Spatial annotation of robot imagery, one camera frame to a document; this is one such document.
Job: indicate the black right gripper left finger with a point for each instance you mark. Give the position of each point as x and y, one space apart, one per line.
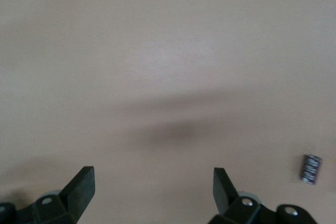
78 190

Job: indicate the dark cylindrical capacitor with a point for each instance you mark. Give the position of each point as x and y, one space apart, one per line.
311 169

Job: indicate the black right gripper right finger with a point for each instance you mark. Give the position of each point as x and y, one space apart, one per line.
225 195

